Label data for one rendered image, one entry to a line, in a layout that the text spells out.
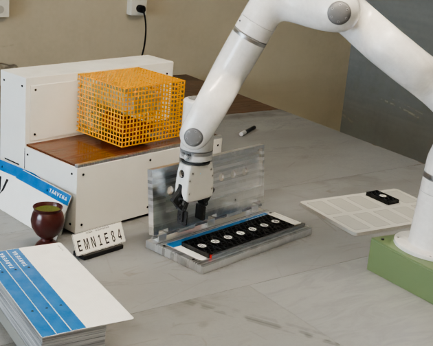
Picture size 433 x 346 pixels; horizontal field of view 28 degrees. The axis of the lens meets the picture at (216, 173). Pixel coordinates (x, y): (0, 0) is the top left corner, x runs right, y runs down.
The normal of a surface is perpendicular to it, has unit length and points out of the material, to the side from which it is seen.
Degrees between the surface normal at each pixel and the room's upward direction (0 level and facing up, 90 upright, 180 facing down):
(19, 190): 69
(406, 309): 0
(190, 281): 0
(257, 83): 90
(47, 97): 90
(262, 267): 0
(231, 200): 83
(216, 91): 50
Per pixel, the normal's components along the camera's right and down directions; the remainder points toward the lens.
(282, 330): 0.08, -0.95
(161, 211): 0.73, 0.15
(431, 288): -0.81, 0.11
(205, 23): 0.58, 0.29
